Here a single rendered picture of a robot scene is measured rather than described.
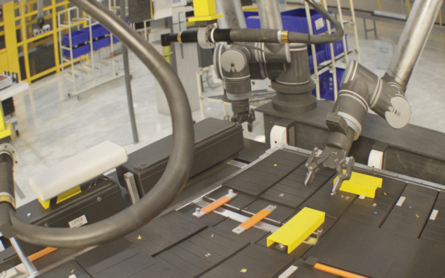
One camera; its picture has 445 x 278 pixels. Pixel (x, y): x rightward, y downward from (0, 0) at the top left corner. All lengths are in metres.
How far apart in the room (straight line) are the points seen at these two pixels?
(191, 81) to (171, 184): 4.46
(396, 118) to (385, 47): 5.93
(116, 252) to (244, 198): 0.44
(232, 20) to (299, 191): 1.02
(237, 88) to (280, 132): 0.28
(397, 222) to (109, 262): 0.76
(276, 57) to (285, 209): 0.91
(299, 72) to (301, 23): 1.44
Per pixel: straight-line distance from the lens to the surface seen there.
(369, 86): 1.12
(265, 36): 1.18
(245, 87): 1.78
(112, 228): 0.48
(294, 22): 3.47
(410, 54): 1.29
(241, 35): 1.21
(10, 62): 10.42
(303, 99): 2.08
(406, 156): 1.76
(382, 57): 7.12
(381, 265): 0.88
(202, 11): 1.26
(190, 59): 4.91
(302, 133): 2.04
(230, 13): 1.94
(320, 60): 3.79
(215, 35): 1.25
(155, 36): 3.68
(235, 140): 1.41
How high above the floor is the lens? 1.61
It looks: 21 degrees down
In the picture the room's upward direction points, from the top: 6 degrees counter-clockwise
